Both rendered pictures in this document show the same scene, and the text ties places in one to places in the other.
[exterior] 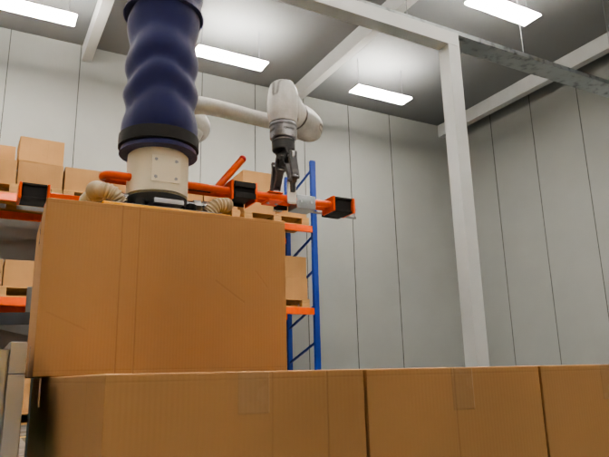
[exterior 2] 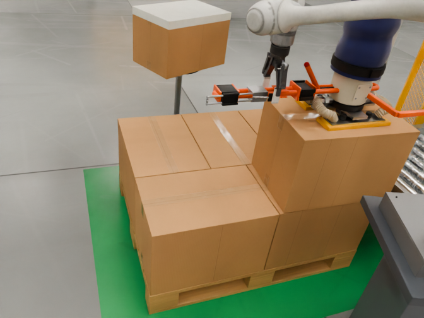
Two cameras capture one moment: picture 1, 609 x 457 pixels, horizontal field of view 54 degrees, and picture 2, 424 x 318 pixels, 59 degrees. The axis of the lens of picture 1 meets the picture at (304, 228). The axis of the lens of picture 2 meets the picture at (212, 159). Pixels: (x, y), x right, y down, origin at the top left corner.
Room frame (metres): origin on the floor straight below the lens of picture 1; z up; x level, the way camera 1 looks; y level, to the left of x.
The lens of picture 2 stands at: (3.28, -0.01, 1.71)
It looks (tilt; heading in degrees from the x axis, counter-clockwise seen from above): 35 degrees down; 185
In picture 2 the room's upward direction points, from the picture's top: 8 degrees clockwise
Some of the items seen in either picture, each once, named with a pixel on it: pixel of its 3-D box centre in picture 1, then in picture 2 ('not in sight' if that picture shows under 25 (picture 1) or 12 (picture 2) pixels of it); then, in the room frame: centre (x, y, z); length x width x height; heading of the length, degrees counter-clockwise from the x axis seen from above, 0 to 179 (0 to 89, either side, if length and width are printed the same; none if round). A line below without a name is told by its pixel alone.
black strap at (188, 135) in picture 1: (159, 145); (358, 63); (1.61, 0.41, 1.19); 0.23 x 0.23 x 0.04
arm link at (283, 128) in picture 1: (283, 132); (282, 36); (1.82, 0.06, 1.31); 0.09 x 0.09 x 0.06
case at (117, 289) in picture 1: (155, 299); (328, 149); (1.61, 0.41, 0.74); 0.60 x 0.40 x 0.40; 117
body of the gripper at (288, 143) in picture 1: (284, 154); (278, 55); (1.82, 0.06, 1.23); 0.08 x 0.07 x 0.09; 29
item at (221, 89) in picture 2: (338, 207); (226, 93); (1.89, -0.11, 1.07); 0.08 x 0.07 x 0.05; 119
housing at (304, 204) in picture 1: (301, 204); (256, 93); (1.83, 0.01, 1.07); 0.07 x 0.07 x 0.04; 29
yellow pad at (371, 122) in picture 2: not in sight; (354, 118); (1.69, 0.46, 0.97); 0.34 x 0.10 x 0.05; 119
